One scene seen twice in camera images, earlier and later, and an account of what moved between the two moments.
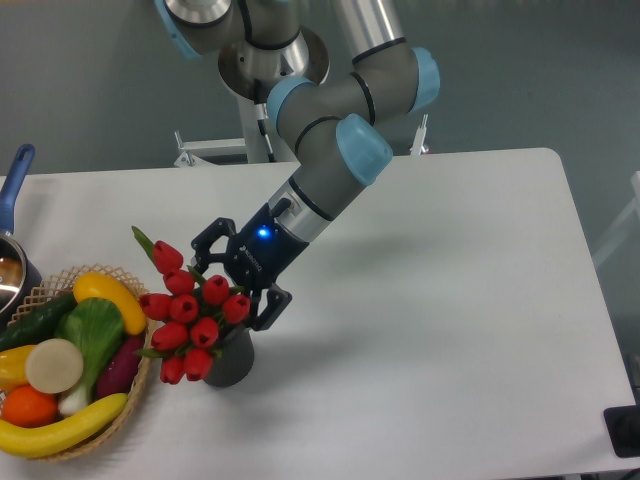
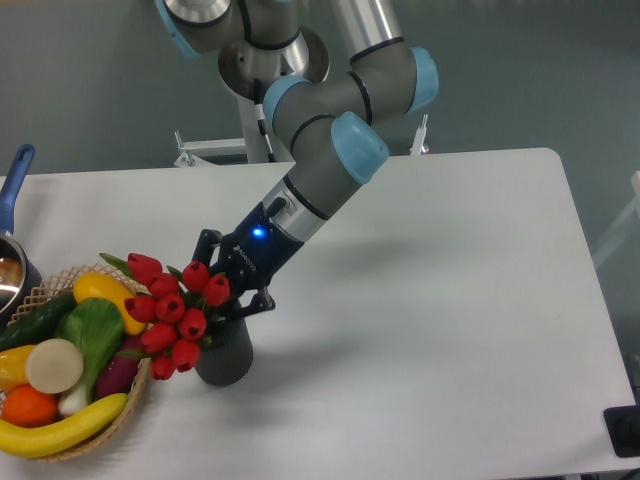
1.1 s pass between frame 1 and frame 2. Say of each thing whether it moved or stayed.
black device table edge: stayed
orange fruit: stayed
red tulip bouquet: moved
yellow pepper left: stayed
